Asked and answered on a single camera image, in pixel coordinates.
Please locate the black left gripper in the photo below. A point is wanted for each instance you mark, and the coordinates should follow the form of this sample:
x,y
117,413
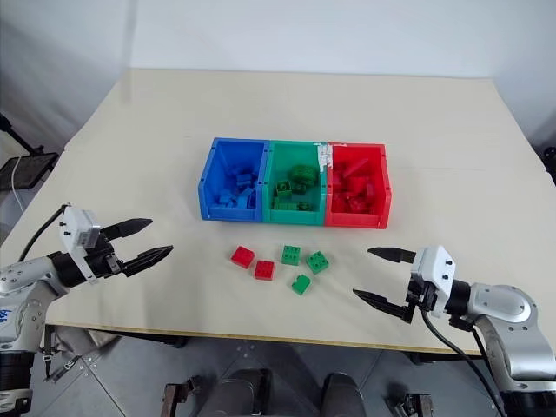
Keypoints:
x,y
104,260

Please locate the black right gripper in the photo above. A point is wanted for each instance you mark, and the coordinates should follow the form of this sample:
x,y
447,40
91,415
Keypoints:
x,y
419,297

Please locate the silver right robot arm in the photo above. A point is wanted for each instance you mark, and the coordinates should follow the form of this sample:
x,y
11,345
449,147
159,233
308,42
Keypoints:
x,y
508,321

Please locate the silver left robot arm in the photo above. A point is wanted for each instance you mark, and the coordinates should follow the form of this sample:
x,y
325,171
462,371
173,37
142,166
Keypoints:
x,y
26,299

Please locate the red toy brick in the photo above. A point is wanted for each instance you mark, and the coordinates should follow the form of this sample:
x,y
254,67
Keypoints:
x,y
356,184
356,205
242,256
264,270
339,200

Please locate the red plastic bin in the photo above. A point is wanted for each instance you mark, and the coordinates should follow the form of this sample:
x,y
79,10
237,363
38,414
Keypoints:
x,y
358,191

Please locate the blue toy brick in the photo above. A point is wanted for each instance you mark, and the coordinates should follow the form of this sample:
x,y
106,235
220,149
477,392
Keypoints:
x,y
226,199
244,179
245,199

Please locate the blue plastic bin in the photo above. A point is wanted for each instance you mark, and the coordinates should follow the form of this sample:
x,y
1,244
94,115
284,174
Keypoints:
x,y
230,182

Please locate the dark green toy brick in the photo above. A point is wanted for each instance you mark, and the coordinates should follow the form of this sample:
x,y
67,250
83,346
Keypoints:
x,y
305,206

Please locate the green plastic bin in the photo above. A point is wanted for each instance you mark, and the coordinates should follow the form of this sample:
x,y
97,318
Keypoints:
x,y
295,191

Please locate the dark rounded shape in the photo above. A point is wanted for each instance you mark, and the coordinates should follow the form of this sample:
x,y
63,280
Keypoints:
x,y
241,393
343,397

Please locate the dark green round brick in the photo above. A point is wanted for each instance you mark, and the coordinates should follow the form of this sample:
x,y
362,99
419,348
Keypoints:
x,y
303,174

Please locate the black metal stand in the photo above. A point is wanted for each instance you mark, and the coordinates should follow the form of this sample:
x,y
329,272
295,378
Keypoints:
x,y
26,167

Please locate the white torn label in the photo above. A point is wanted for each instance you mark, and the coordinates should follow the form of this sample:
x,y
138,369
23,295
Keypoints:
x,y
324,156

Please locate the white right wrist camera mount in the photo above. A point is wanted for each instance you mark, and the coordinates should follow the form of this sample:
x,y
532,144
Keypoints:
x,y
434,271

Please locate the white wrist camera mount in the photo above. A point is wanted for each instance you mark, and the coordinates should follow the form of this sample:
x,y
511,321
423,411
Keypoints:
x,y
77,226
434,271

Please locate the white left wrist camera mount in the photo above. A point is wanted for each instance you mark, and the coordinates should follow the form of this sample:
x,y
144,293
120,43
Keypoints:
x,y
77,226

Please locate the rusty metal bracket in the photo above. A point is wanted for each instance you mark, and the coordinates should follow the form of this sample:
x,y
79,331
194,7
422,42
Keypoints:
x,y
412,405
180,397

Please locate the black object at wall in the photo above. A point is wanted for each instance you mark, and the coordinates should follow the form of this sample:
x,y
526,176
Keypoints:
x,y
551,165

